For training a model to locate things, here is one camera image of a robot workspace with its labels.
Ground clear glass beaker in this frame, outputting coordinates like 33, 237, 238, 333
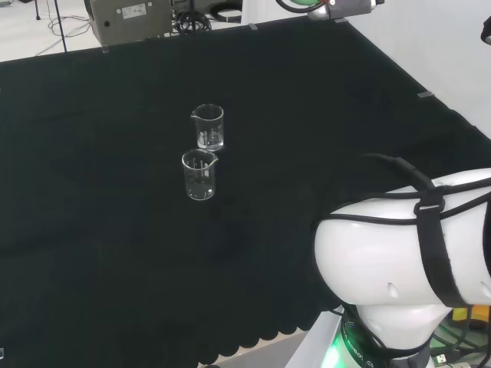
180, 149, 219, 202
190, 103, 225, 152

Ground black bench cloth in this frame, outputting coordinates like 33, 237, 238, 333
0, 17, 491, 367

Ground grey metal equipment box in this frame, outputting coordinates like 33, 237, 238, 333
83, 0, 175, 45

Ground black tripod pole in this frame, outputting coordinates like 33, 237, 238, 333
52, 0, 71, 55

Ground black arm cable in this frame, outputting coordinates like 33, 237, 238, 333
325, 152, 491, 232

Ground black coiled cable bundle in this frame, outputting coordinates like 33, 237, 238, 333
171, 0, 213, 35

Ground black arm strap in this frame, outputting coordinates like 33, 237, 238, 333
413, 182, 473, 308

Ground green black cable tangle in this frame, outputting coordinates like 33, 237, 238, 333
428, 324, 491, 368

